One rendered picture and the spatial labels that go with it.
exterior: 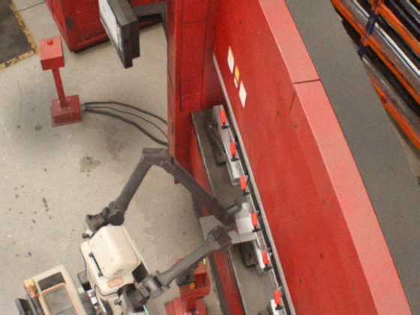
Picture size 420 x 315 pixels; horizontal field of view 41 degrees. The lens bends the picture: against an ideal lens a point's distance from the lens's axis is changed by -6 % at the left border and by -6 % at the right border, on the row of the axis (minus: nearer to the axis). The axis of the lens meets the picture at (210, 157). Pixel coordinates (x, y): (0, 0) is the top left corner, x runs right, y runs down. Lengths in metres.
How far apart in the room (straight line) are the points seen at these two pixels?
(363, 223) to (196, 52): 1.73
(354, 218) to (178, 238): 2.54
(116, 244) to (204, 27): 1.19
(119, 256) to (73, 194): 1.80
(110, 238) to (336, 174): 1.21
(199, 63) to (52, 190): 1.68
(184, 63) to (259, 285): 1.26
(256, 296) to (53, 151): 2.16
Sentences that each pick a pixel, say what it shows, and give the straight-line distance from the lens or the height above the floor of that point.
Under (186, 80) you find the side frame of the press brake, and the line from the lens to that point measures 3.33.
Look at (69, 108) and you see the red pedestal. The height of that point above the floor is 0.13.
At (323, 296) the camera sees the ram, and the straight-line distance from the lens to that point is 2.09.
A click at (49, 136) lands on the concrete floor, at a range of 4.63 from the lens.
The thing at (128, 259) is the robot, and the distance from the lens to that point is 2.60.
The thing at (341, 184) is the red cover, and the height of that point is 2.30.
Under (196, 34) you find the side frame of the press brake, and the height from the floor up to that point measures 1.55.
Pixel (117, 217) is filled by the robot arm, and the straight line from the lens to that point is 2.78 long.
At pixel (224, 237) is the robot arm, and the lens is 2.59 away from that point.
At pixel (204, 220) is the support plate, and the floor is 1.00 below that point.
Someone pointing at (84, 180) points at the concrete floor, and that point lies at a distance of 4.37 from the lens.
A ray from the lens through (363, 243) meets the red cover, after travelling 1.68.
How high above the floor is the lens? 3.77
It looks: 58 degrees down
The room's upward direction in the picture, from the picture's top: 6 degrees clockwise
